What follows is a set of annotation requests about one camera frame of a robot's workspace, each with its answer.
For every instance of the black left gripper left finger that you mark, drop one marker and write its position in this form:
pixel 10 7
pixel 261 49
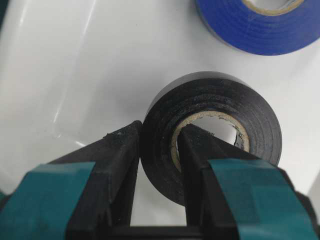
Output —
pixel 78 196

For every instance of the green table cloth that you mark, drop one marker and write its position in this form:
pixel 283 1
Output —
pixel 3 9

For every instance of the blue electrical tape roll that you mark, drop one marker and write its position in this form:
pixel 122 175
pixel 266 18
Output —
pixel 269 33

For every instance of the black electrical tape roll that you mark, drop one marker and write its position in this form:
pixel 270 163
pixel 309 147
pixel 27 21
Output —
pixel 194 96

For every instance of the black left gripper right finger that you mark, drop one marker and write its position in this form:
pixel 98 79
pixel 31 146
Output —
pixel 234 195

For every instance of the white plastic tray case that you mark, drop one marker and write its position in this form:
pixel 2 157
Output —
pixel 73 70

